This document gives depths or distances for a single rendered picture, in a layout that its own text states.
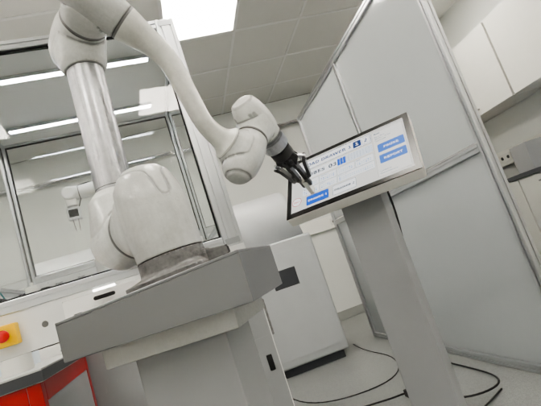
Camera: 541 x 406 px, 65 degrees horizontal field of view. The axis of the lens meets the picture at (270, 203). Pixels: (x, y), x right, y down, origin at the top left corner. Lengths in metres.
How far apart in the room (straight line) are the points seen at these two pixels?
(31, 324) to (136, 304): 0.94
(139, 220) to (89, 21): 0.59
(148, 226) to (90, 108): 0.46
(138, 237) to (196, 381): 0.32
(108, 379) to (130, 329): 0.87
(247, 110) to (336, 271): 4.03
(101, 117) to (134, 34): 0.24
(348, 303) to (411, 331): 3.60
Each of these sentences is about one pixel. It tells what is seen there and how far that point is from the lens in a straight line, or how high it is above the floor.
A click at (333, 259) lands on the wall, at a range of 5.18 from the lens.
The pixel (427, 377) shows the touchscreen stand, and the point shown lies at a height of 0.29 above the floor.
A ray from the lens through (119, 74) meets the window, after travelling 1.96.
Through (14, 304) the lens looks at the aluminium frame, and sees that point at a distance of 1.77.
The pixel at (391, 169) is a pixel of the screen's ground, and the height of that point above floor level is 1.00.
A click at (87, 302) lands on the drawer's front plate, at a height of 0.90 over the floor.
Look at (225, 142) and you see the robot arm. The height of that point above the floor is 1.18.
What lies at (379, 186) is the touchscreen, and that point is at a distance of 1.49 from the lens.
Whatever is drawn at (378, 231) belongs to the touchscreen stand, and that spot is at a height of 0.81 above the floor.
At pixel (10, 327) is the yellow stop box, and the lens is 1.72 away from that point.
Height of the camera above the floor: 0.80
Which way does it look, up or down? 9 degrees up
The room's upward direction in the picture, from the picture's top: 18 degrees counter-clockwise
